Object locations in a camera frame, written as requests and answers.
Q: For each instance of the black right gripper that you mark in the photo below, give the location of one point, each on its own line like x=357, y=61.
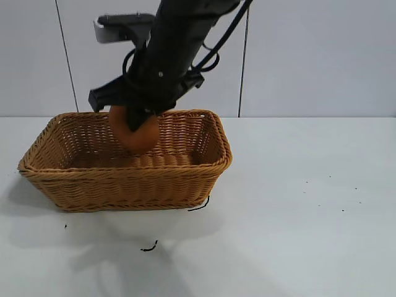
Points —
x=154, y=92

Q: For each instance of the orange fruit with stem knob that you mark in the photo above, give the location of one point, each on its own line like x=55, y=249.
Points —
x=140, y=143

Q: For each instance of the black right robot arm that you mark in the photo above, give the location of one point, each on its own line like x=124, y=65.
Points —
x=181, y=31

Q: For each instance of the tan woven wicker basket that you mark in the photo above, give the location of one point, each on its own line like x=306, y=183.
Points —
x=123, y=188

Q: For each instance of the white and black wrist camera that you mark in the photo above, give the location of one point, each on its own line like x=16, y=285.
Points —
x=108, y=32

